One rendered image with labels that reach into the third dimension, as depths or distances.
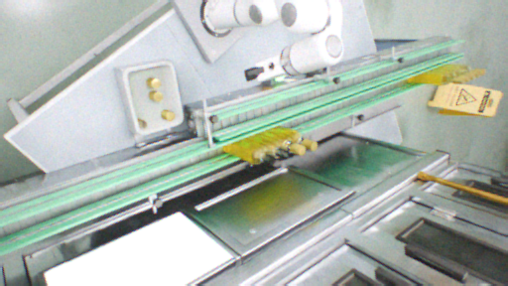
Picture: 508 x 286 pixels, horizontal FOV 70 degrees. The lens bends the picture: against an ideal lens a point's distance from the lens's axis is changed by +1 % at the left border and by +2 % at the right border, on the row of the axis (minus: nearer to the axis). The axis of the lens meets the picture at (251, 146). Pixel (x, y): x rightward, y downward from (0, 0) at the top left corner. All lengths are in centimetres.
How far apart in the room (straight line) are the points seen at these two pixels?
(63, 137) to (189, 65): 49
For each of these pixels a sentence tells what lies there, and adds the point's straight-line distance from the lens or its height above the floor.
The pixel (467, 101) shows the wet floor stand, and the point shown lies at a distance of 441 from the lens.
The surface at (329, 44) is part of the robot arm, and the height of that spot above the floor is 146.
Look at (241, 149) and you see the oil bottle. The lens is 125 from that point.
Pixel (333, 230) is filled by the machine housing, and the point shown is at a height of 139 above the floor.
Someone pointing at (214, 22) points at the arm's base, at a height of 81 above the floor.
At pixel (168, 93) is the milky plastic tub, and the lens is 133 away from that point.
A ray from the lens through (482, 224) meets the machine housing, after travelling 123.
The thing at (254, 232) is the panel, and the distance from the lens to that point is 106.
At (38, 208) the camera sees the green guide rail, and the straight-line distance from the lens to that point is 112.
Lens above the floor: 198
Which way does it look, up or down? 49 degrees down
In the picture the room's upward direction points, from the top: 111 degrees clockwise
